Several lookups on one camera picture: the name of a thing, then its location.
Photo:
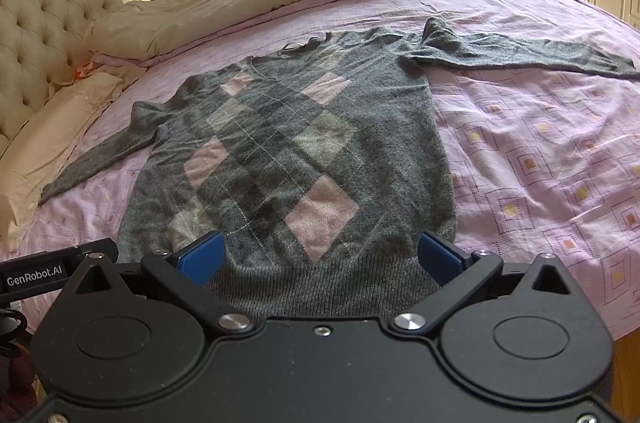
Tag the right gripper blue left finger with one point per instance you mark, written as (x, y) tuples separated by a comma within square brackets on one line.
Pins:
[(181, 279)]

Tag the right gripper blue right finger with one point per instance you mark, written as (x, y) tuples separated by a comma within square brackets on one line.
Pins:
[(463, 278)]

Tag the grey argyle knit sweater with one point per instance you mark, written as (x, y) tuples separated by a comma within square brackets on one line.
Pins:
[(321, 164)]

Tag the beige pillow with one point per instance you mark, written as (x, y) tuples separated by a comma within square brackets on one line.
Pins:
[(40, 150)]

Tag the pink patterned bed sheet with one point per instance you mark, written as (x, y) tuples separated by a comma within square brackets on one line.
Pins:
[(92, 211)]

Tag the cream tufted headboard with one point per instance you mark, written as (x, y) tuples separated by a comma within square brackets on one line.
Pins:
[(41, 49)]

